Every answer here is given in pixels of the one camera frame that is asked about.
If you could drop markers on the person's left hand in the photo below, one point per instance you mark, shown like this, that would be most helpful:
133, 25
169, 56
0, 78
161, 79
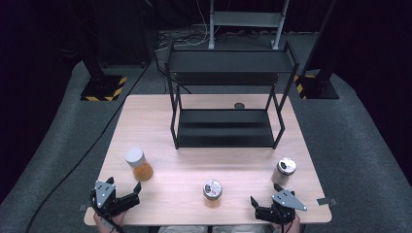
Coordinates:
110, 223

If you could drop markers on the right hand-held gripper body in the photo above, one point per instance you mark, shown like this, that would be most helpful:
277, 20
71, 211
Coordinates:
286, 200

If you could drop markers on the black stand with striped base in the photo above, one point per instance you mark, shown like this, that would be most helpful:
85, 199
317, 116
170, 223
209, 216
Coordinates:
319, 87
103, 88

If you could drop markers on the black metal two-tier rack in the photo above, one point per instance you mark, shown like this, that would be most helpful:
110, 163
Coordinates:
226, 127

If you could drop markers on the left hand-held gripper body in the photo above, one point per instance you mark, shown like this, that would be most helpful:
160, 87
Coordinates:
104, 193

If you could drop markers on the person's right hand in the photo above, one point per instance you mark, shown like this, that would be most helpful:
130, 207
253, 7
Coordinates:
290, 226

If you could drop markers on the white-lidded jar of orange powder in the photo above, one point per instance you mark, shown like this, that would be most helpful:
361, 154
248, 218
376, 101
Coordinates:
140, 165

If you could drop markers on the round dark table grommet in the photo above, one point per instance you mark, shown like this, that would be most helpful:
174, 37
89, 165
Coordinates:
239, 106

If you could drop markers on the grey tape piece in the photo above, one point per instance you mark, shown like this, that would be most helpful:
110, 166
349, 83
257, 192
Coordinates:
82, 207
327, 201

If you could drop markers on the grey metal stand frame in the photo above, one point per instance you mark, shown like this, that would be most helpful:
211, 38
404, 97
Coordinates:
246, 18

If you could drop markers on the person's light trousers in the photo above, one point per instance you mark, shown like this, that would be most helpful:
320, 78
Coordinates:
226, 229

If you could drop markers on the silver-lidded jar of orange powder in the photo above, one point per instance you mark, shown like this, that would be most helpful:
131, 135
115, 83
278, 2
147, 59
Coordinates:
212, 189

